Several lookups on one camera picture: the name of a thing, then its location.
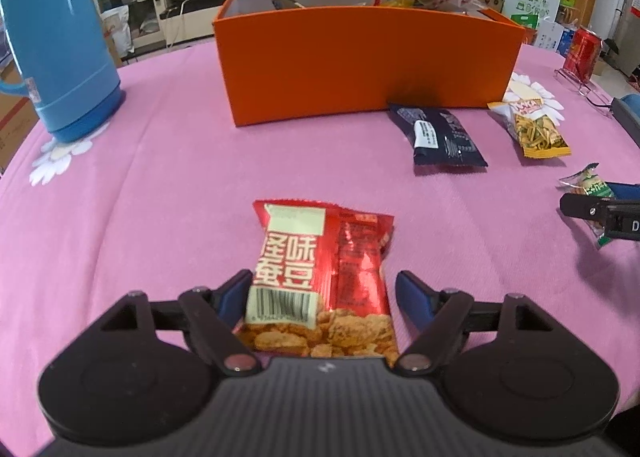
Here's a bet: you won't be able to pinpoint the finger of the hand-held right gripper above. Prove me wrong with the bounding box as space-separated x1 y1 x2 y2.
559 192 640 234
602 182 640 202

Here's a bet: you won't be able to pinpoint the red snack packet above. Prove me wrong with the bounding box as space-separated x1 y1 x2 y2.
232 198 401 367

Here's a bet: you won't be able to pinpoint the small green snack packet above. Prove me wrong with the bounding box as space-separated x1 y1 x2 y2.
558 163 616 250

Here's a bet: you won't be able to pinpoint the yellow snack packet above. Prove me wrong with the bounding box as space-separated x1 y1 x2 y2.
487 98 572 159

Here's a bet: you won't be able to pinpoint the dark blue case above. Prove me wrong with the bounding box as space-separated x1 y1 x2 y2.
611 94 640 149

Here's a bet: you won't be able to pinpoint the white plastic bag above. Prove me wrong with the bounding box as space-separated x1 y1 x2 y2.
101 4 135 59

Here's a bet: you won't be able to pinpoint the navy snack packet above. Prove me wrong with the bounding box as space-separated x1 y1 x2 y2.
388 103 489 169

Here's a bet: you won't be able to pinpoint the red drink can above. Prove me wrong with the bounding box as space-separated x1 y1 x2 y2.
563 27 604 81

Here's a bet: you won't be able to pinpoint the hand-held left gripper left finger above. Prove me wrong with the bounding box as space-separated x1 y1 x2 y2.
100 268 263 379

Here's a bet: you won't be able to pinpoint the eyeglasses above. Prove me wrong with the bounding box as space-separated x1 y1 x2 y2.
553 68 615 116

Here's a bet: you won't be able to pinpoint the large cardboard box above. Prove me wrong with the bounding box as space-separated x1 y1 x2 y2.
0 60 42 174

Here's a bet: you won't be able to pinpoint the orange box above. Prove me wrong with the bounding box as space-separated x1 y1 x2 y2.
212 0 527 128

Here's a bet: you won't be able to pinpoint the pink tablecloth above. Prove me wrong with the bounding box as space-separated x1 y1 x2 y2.
0 40 640 457

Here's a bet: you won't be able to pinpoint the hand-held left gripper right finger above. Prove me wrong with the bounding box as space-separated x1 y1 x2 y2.
395 270 557 375

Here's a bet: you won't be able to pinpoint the blue thermos jug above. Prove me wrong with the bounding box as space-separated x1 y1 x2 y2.
0 0 126 144

